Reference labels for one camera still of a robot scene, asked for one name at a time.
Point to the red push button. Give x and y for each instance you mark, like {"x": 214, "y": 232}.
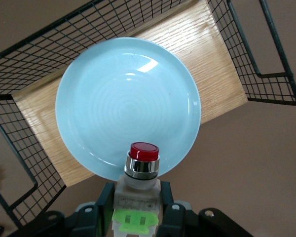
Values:
{"x": 140, "y": 187}

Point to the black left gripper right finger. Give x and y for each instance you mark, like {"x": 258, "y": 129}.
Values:
{"x": 177, "y": 222}

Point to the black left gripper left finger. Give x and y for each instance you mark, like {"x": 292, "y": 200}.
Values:
{"x": 88, "y": 222}

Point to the light blue plate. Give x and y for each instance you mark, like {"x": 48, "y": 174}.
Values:
{"x": 125, "y": 98}

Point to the wooden board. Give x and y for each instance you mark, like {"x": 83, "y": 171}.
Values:
{"x": 212, "y": 74}

